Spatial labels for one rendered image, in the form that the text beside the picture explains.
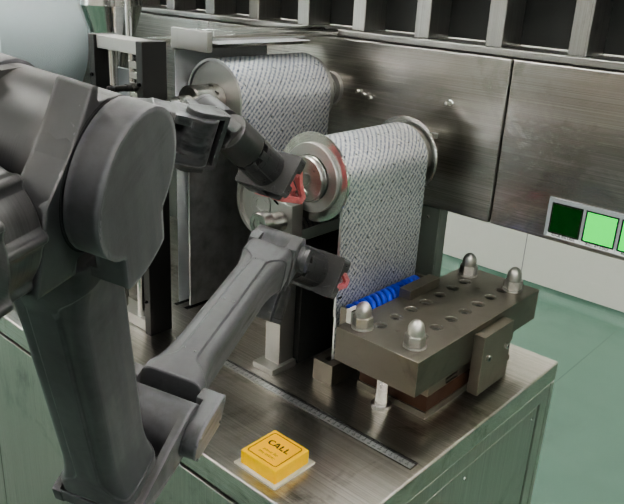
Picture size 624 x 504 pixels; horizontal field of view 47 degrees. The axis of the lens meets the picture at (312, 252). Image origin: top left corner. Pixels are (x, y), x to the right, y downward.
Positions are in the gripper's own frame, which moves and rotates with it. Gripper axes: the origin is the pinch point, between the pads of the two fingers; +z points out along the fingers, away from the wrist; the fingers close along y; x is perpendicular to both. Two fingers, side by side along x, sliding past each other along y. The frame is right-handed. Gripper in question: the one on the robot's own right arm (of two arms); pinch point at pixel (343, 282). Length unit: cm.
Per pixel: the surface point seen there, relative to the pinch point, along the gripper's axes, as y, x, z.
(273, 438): 7.9, -25.2, -13.3
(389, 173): 0.2, 20.0, 0.3
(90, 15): -77, 33, -16
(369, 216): 0.3, 11.8, -0.5
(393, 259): 0.3, 7.3, 11.7
